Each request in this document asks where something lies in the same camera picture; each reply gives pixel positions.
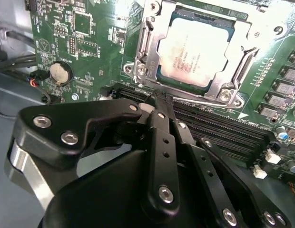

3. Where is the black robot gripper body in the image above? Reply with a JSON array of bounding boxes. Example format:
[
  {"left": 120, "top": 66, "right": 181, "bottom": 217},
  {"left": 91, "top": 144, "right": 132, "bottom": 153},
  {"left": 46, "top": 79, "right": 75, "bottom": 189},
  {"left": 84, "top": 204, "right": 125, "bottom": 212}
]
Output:
[{"left": 37, "top": 147, "right": 223, "bottom": 228}]

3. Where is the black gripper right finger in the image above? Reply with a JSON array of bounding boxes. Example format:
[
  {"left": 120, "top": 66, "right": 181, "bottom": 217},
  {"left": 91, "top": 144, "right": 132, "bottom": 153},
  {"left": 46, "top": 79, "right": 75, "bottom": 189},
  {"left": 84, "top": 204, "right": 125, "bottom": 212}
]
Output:
[{"left": 165, "top": 95, "right": 295, "bottom": 228}]

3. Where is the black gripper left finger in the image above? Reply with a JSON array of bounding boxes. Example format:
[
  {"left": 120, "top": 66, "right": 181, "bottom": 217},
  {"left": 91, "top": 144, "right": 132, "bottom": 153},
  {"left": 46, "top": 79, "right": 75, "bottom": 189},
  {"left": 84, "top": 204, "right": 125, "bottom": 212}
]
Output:
[{"left": 3, "top": 92, "right": 183, "bottom": 215}]

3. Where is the metal locking lever wire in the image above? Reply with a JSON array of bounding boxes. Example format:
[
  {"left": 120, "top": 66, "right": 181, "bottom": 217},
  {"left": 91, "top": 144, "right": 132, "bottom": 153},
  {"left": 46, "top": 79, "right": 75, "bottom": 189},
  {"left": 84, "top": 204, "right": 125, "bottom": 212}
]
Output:
[
  {"left": 136, "top": 14, "right": 154, "bottom": 83},
  {"left": 172, "top": 95, "right": 243, "bottom": 110}
]

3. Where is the metal CPU socket cover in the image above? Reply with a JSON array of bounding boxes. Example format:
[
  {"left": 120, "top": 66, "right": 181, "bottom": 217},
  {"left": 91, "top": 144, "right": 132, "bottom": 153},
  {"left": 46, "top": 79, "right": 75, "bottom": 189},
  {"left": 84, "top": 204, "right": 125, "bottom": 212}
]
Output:
[{"left": 144, "top": 0, "right": 257, "bottom": 100}]

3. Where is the silver CPU plate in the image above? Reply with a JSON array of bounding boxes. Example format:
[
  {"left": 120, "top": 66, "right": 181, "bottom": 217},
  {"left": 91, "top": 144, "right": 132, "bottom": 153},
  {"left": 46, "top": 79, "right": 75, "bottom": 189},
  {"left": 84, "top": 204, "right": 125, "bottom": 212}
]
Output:
[{"left": 156, "top": 16, "right": 234, "bottom": 88}]

